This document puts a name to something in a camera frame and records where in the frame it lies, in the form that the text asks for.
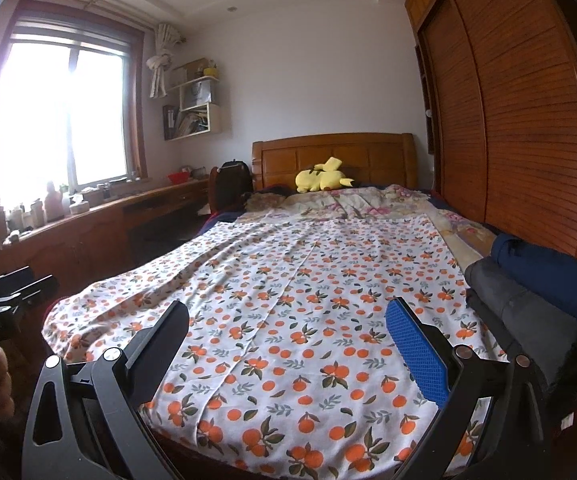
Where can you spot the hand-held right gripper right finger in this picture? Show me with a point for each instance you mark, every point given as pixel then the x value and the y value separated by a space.
pixel 413 352

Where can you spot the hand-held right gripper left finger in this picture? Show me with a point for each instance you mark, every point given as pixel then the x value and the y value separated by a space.
pixel 163 345

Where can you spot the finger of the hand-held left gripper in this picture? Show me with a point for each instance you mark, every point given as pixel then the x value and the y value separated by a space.
pixel 3 282
pixel 33 292

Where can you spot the navy blue suit jacket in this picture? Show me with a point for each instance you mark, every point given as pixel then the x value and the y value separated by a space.
pixel 553 280

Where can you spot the folded grey clothes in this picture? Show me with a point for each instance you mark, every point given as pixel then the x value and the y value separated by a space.
pixel 523 315

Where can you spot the long wooden desk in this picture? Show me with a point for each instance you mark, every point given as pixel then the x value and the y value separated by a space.
pixel 98 235

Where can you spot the bed with orange-print sheet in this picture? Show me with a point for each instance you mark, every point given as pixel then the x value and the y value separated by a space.
pixel 293 310

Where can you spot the floral quilt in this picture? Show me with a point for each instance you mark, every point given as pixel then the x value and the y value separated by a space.
pixel 368 205

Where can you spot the red bowl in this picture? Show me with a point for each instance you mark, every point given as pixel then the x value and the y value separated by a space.
pixel 179 178

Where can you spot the black backpack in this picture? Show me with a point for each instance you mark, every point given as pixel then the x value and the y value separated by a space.
pixel 233 185

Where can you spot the wood framed window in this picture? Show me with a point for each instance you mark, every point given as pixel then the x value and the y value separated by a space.
pixel 63 110

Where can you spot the yellow plush toy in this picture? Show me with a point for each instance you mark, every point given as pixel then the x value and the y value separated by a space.
pixel 321 180

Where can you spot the wooden bed headboard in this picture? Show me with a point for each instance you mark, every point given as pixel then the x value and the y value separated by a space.
pixel 278 160

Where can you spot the wooden slatted wardrobe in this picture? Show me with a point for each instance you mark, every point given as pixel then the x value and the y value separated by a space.
pixel 508 110

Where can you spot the tied white curtain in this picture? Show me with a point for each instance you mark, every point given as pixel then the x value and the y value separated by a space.
pixel 161 65

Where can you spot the white wall shelf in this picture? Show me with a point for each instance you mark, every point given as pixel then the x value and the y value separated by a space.
pixel 196 110

